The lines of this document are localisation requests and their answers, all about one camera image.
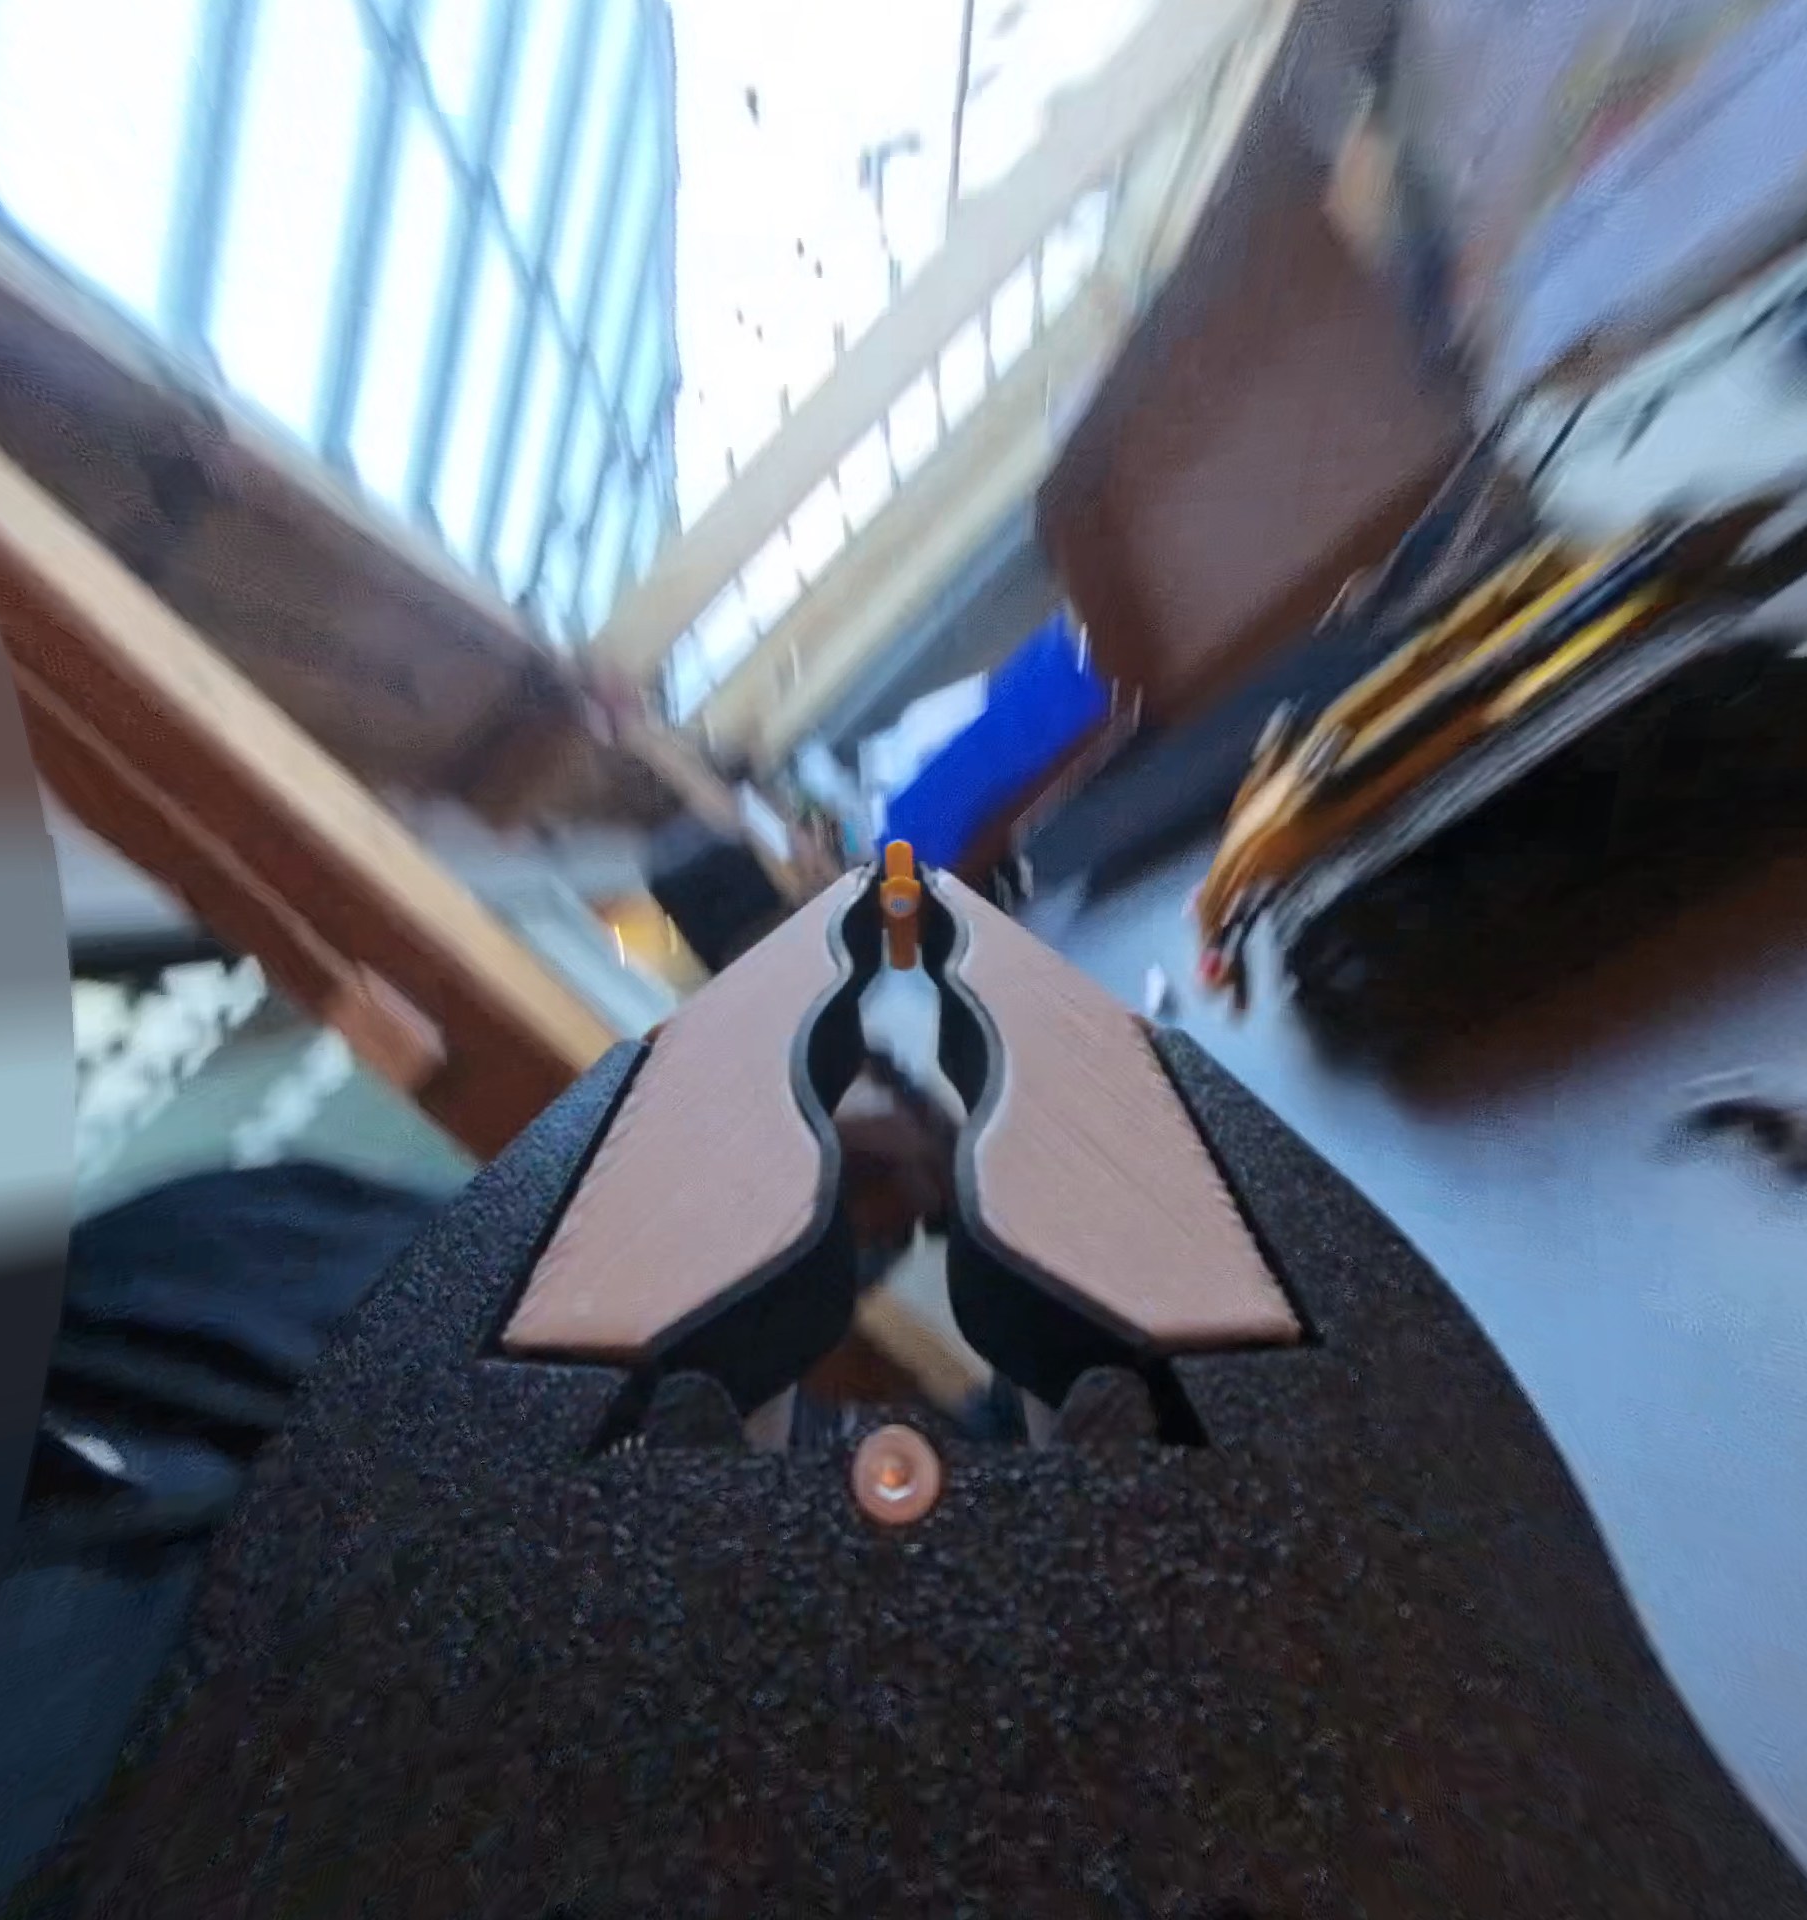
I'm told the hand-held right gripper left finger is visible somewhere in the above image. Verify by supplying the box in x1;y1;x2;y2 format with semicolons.
499;868;874;1414

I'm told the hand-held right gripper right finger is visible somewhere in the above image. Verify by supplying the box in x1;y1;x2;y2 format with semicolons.
920;868;1308;1414

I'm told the yellow toy tracked robot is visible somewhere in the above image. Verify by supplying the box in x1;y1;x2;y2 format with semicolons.
1193;511;1807;1090

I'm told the grey desk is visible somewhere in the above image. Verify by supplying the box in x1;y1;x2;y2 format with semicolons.
977;600;1807;1893

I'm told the blue plastic bin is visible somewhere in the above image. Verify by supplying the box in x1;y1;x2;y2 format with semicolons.
882;612;1116;890

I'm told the large gridded window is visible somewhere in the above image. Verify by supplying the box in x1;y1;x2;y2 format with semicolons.
0;0;689;648

